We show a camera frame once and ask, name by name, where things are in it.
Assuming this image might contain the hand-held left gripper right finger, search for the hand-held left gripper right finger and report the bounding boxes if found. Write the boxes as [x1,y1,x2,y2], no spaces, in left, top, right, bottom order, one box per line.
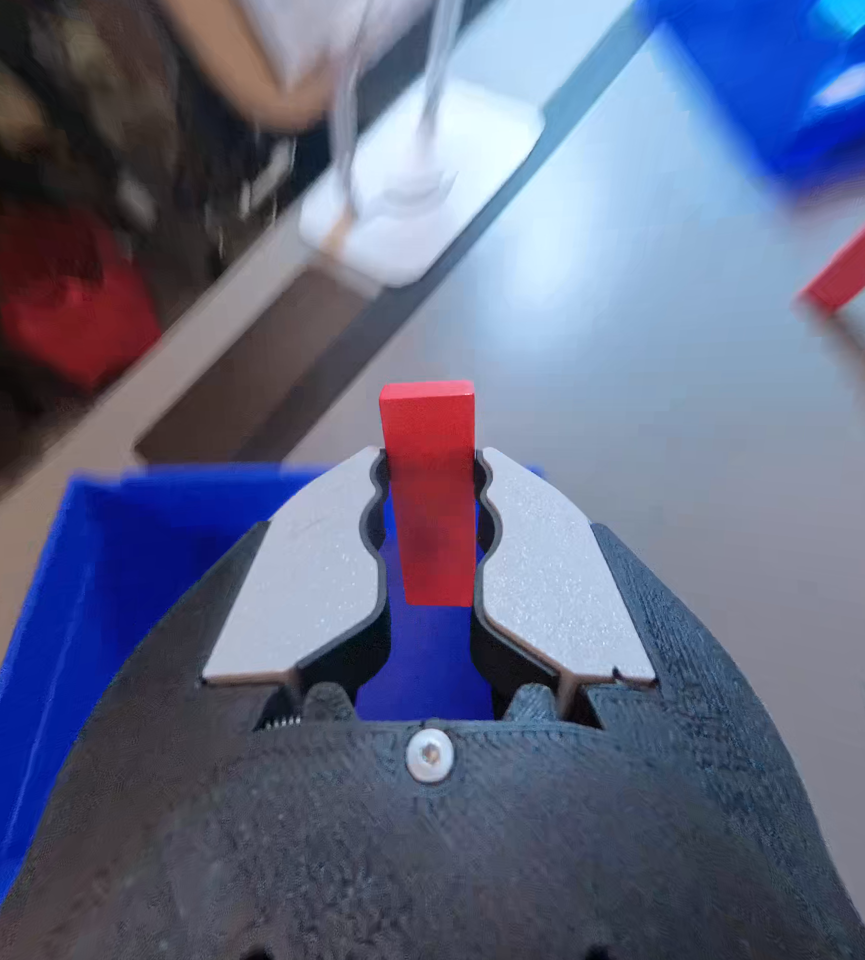
[470,447,659,717]

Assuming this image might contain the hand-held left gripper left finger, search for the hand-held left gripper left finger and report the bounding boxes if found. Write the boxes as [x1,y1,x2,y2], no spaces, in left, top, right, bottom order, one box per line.
[201,447,392,729]

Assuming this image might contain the red rectangular wooden block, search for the red rectangular wooden block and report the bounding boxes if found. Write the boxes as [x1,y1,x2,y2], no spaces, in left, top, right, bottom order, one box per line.
[798,178,865,315]
[378,380,476,607]

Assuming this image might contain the blue plastic bin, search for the blue plastic bin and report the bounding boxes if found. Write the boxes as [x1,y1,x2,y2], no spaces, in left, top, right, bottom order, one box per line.
[636,0,865,195]
[0,463,546,918]

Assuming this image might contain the red bag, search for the red bag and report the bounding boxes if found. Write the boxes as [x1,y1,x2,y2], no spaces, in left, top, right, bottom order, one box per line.
[0,210,164,393]

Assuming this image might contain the white document stand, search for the white document stand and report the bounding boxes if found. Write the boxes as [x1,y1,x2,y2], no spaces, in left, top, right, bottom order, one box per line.
[299,0,544,288]

